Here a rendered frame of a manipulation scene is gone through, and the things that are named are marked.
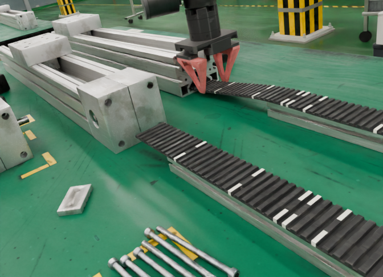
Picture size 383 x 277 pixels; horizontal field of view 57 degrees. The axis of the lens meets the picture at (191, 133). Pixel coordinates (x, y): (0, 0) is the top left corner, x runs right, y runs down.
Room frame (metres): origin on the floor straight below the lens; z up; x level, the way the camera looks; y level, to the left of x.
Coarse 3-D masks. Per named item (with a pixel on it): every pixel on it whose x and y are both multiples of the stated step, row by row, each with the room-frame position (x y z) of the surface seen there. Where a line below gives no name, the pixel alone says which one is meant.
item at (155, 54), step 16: (96, 32) 1.16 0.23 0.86; (112, 32) 1.06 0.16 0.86; (128, 32) 1.00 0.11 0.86; (80, 48) 1.10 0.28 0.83; (96, 48) 0.99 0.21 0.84; (112, 48) 0.89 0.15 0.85; (128, 48) 0.81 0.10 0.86; (144, 48) 0.77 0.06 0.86; (160, 48) 0.74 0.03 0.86; (112, 64) 0.92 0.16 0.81; (128, 64) 0.83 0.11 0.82; (144, 64) 0.76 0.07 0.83; (160, 64) 0.70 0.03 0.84; (176, 64) 0.67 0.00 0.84; (208, 64) 0.69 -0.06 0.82; (160, 80) 0.71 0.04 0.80; (176, 80) 0.68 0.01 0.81; (192, 80) 0.67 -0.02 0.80
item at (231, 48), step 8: (224, 40) 0.62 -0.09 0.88; (232, 40) 0.66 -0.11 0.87; (208, 48) 0.61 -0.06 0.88; (216, 48) 0.61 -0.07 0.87; (224, 48) 0.62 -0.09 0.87; (232, 48) 0.63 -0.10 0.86; (216, 56) 0.67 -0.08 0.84; (232, 56) 0.64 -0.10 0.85; (216, 64) 0.67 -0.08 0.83; (232, 64) 0.64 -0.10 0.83; (224, 72) 0.66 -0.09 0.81; (224, 80) 0.66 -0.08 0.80
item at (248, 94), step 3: (264, 84) 0.56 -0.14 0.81; (258, 87) 0.55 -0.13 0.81; (261, 87) 0.55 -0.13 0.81; (264, 87) 0.54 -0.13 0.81; (267, 87) 0.54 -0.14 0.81; (252, 90) 0.54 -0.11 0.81; (255, 90) 0.54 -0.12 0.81; (258, 90) 0.54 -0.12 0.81; (261, 90) 0.54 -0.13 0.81; (246, 93) 0.53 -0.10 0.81; (249, 93) 0.53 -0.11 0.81; (252, 93) 0.53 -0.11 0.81; (255, 93) 0.53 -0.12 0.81; (243, 96) 0.53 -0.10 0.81; (246, 96) 0.53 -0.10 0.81; (249, 96) 0.52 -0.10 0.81
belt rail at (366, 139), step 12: (276, 108) 0.48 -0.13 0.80; (288, 108) 0.46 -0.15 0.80; (288, 120) 0.46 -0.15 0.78; (300, 120) 0.44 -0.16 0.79; (312, 120) 0.43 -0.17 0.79; (324, 120) 0.41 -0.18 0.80; (324, 132) 0.41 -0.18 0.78; (336, 132) 0.39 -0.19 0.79; (348, 132) 0.39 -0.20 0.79; (360, 132) 0.37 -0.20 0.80; (360, 144) 0.37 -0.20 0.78; (372, 144) 0.35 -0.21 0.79
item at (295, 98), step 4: (300, 92) 0.48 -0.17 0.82; (304, 92) 0.49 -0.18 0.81; (308, 92) 0.48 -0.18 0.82; (292, 96) 0.48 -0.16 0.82; (296, 96) 0.48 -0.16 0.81; (300, 96) 0.47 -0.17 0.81; (304, 96) 0.47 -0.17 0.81; (284, 100) 0.47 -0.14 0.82; (288, 100) 0.47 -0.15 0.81; (292, 100) 0.46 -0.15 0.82; (296, 100) 0.46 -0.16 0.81; (280, 104) 0.46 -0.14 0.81; (284, 104) 0.46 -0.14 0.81; (288, 104) 0.45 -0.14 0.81; (292, 104) 0.46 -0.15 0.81
